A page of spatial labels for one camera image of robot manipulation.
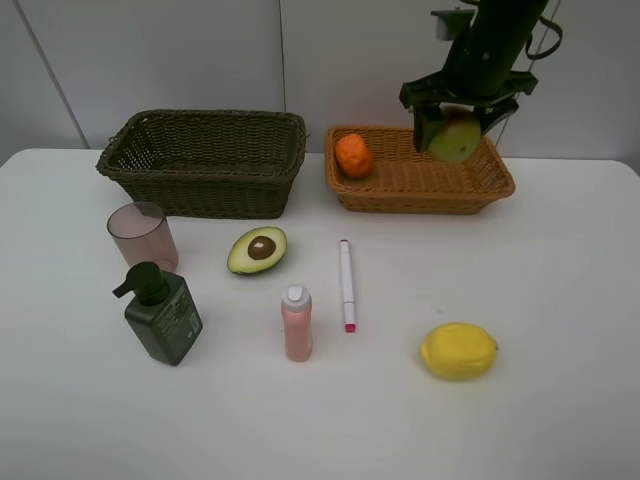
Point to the dark green pump bottle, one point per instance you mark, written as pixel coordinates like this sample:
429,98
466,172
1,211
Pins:
162,313

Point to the orange mandarin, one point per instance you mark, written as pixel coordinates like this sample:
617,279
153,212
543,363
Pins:
354,157

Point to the green red pear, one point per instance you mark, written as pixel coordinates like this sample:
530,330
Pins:
458,138

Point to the orange wicker basket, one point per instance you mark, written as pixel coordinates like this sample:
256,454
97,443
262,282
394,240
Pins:
405,181

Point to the white marker pink caps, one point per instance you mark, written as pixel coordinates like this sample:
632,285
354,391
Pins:
347,290

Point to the dark brown wicker basket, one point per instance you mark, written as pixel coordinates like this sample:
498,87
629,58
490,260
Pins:
221,164

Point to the translucent pink plastic cup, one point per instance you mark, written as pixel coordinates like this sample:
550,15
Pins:
141,232

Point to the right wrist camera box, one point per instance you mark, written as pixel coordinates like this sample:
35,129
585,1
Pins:
452,23

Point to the yellow lemon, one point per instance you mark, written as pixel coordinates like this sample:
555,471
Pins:
458,351

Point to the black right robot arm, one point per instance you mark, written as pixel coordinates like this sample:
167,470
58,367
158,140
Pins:
486,40

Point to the pink bottle white cap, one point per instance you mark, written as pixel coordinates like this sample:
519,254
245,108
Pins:
296,308

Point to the halved avocado with pit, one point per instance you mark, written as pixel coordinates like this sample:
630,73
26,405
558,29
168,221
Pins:
257,250

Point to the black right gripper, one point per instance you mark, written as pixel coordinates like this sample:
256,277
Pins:
492,93

